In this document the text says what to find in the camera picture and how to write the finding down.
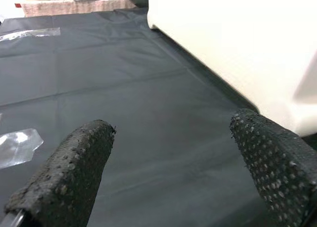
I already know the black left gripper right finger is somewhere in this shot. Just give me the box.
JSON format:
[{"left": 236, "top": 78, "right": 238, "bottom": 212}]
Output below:
[{"left": 229, "top": 108, "right": 317, "bottom": 227}]

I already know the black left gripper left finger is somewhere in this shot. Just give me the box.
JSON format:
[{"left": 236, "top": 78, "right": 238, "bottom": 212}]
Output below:
[{"left": 4, "top": 119, "right": 117, "bottom": 227}]

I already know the white plastic children table top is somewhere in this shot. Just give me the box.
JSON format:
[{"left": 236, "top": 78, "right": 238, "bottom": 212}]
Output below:
[{"left": 147, "top": 0, "right": 317, "bottom": 138}]

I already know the black table cloth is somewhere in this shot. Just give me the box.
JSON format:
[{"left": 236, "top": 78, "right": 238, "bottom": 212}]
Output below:
[{"left": 0, "top": 8, "right": 317, "bottom": 227}]

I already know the beige woven cloth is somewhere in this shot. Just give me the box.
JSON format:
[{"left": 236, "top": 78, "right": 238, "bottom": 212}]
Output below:
[{"left": 21, "top": 0, "right": 136, "bottom": 17}]

